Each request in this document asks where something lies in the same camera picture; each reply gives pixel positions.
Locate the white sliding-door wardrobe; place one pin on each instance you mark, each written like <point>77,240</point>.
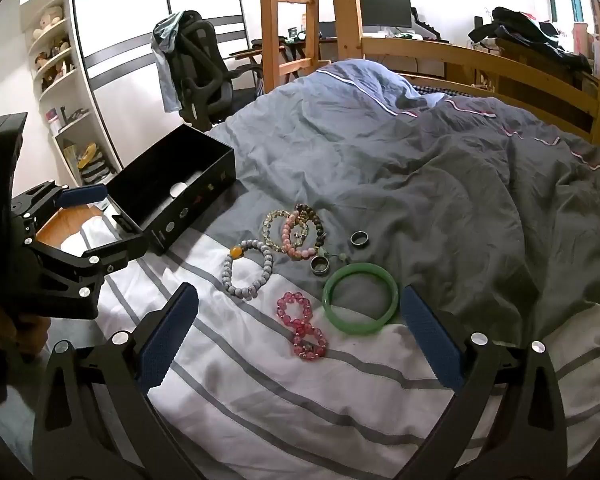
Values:
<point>125,35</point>

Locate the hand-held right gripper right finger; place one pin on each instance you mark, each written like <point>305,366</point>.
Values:
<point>430,345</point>

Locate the black rectangular box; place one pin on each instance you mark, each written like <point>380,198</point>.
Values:
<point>205,187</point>

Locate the light blue hoodie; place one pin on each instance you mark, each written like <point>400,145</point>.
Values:
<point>430,185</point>

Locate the pile of dark clothes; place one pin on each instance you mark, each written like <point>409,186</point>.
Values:
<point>520,25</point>

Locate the black desk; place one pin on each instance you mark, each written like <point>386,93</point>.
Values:
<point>330,40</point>

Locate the green jade bangle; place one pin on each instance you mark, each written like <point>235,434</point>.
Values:
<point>360,328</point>

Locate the black computer monitor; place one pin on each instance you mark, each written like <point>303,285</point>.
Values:
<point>385,10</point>

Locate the person's left hand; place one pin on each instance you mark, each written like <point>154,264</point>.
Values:
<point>30,335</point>

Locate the black office chair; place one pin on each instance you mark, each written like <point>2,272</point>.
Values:
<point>205,60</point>

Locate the beige plush toy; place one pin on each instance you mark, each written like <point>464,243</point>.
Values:
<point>47,20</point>

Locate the white corner shelf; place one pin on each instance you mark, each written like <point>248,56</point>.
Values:
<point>80,125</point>

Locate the wooden chair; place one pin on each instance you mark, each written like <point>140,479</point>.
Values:
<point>345,0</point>

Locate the blue-grey shirt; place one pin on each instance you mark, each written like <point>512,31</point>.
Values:
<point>167,80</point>

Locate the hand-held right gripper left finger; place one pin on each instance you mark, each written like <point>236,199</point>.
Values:
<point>170,340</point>

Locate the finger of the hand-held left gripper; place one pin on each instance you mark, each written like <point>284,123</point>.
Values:
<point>82,195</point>
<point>125,247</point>

